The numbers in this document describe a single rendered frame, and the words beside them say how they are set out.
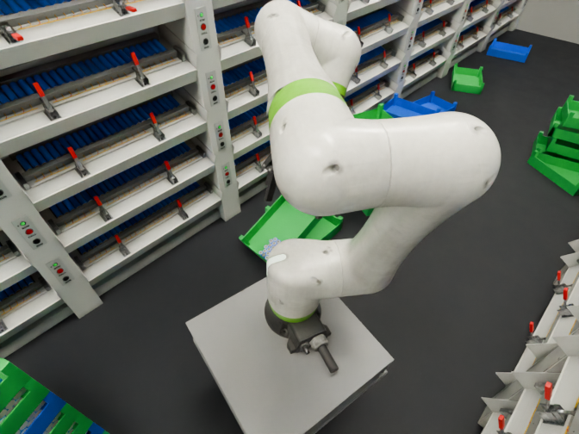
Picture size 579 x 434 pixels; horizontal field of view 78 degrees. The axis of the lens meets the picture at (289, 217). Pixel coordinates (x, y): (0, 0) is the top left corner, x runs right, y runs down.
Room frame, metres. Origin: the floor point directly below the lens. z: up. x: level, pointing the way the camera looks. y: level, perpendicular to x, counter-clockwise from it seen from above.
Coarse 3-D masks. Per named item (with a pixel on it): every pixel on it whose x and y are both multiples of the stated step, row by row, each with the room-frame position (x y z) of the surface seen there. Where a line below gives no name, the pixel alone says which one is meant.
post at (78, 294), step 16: (0, 160) 0.72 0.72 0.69; (0, 176) 0.71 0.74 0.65; (16, 192) 0.72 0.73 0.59; (0, 208) 0.68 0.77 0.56; (16, 208) 0.70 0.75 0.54; (32, 208) 0.72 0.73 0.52; (0, 224) 0.66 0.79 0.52; (16, 240) 0.66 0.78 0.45; (48, 240) 0.71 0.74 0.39; (32, 256) 0.67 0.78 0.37; (48, 256) 0.69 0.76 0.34; (64, 256) 0.72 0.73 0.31; (48, 272) 0.67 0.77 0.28; (80, 272) 0.72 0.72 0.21; (64, 288) 0.68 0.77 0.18; (80, 288) 0.70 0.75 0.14; (80, 304) 0.68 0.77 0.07; (96, 304) 0.71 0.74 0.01
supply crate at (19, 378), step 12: (0, 360) 0.27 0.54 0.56; (0, 372) 0.26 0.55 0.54; (12, 372) 0.26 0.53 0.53; (24, 372) 0.27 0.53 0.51; (0, 384) 0.24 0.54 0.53; (12, 384) 0.25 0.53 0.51; (24, 384) 0.26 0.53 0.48; (0, 396) 0.23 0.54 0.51; (12, 396) 0.23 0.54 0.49; (0, 408) 0.21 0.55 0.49
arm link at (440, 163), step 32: (384, 128) 0.36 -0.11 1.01; (416, 128) 0.36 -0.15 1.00; (448, 128) 0.36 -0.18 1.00; (480, 128) 0.37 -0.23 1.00; (416, 160) 0.33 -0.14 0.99; (448, 160) 0.33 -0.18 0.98; (480, 160) 0.33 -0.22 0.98; (416, 192) 0.31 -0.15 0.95; (448, 192) 0.32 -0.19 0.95; (480, 192) 0.32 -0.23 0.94; (384, 224) 0.39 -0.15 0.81; (416, 224) 0.35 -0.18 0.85; (352, 256) 0.46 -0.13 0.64; (384, 256) 0.40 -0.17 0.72; (352, 288) 0.43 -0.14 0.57
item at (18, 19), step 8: (80, 0) 1.01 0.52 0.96; (88, 0) 1.02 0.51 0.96; (96, 0) 1.03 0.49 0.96; (104, 0) 1.05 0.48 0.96; (112, 0) 1.06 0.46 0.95; (40, 8) 0.95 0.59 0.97; (48, 8) 0.96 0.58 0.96; (56, 8) 0.96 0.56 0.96; (64, 8) 0.97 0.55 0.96; (72, 8) 0.99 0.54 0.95; (80, 8) 1.00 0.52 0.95; (88, 8) 1.01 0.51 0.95; (0, 16) 0.89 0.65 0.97; (8, 16) 0.89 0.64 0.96; (16, 16) 0.90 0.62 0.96; (24, 16) 0.91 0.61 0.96; (32, 16) 0.92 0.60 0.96; (40, 16) 0.93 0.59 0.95; (48, 16) 0.95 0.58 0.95; (56, 16) 0.95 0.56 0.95; (72, 16) 0.97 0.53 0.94; (16, 24) 0.89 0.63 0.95; (40, 24) 0.91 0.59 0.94
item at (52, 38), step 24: (144, 0) 1.12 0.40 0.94; (168, 0) 1.15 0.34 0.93; (48, 24) 0.93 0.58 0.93; (72, 24) 0.95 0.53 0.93; (96, 24) 0.97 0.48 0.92; (120, 24) 1.02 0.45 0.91; (144, 24) 1.07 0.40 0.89; (0, 48) 0.82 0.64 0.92; (24, 48) 0.85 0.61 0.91; (48, 48) 0.89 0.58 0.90; (72, 48) 0.93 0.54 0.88
